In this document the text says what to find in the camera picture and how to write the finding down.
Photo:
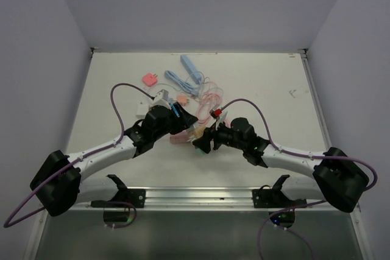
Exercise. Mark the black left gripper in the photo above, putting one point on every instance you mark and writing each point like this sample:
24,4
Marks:
184,121

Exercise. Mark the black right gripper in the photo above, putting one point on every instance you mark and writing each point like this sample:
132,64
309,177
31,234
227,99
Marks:
204,142

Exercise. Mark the yellow cube socket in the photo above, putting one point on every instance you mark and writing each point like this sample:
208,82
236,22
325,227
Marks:
196,133

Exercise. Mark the blue cube socket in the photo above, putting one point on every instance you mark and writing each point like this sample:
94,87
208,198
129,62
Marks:
175,109

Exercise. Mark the green charger plug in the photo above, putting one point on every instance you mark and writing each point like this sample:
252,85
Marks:
199,151

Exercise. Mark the pink power strip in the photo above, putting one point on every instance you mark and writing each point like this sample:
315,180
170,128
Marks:
183,137

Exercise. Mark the salmon pink charger plug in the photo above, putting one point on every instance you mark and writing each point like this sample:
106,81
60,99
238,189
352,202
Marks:
183,100

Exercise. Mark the light blue power strip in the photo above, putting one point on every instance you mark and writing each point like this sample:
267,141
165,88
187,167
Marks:
191,69

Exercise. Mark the white USB charger plug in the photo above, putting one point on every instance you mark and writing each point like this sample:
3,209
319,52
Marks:
142,110

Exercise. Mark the pink adapter plug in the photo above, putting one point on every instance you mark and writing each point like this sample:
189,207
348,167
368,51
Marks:
149,79

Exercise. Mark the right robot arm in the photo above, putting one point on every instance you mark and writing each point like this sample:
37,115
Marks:
336,180

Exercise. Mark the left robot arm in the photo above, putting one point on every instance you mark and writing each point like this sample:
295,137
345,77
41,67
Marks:
64,180

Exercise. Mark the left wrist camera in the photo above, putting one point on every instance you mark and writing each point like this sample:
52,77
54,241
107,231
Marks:
162,98

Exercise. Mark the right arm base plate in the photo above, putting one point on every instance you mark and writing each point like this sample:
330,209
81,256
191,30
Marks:
269,198

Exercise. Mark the aluminium front rail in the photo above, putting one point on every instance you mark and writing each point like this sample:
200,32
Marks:
169,197

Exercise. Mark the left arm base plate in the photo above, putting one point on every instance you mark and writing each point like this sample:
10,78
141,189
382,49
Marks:
136,197

